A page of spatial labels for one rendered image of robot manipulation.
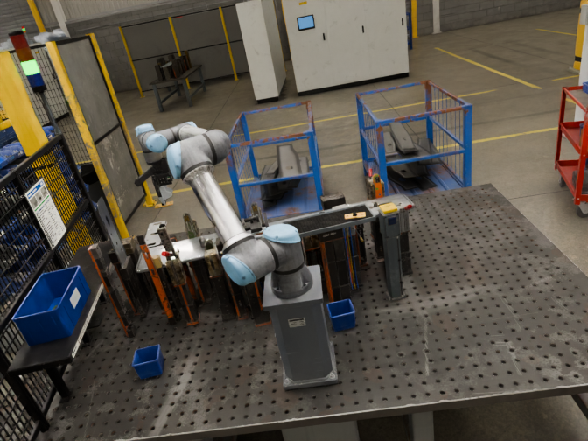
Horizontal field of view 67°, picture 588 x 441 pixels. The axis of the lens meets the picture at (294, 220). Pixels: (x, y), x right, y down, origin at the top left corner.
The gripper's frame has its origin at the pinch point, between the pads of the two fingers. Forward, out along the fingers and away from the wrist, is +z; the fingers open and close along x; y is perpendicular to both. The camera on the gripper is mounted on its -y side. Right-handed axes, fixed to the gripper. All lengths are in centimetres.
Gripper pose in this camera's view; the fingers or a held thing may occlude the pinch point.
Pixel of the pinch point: (163, 201)
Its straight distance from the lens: 211.9
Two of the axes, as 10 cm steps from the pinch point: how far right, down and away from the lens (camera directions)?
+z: 1.6, 8.8, 4.5
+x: -1.6, -4.3, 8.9
